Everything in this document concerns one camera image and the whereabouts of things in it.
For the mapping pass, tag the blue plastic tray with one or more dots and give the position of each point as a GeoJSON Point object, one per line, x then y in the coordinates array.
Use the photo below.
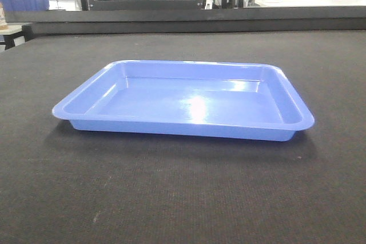
{"type": "Point", "coordinates": [209, 99]}

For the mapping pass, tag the white background desk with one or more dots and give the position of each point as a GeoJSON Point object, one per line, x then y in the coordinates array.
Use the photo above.
{"type": "Point", "coordinates": [304, 3]}

